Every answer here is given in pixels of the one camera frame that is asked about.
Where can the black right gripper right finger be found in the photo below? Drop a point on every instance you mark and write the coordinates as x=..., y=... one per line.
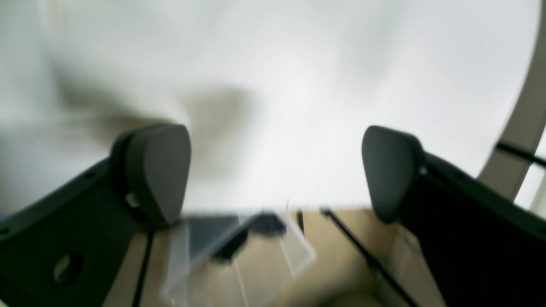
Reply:
x=482, y=250

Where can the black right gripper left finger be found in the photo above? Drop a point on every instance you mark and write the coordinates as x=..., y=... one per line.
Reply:
x=66, y=249

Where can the white t-shirt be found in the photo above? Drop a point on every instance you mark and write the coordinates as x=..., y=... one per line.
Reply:
x=77, y=73

